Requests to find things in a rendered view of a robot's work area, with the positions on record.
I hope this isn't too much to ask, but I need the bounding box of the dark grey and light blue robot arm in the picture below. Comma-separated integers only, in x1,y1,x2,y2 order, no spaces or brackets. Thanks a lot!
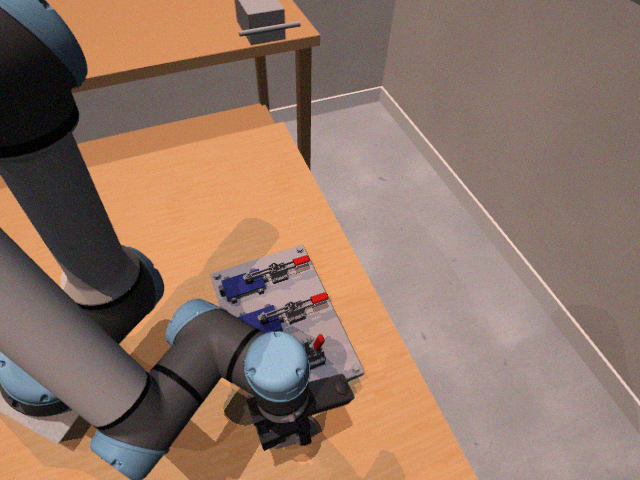
0,0,355,480

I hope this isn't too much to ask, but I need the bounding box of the toggle clamp with red handle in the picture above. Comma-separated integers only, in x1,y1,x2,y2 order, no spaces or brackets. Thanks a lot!
243,255,310,284

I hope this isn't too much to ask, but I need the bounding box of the red-handled toggle clamp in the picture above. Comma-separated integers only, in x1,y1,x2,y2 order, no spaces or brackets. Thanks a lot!
258,292,328,324

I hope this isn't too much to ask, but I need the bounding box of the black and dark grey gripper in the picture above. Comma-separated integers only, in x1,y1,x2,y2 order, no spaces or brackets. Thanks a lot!
246,397,312,451

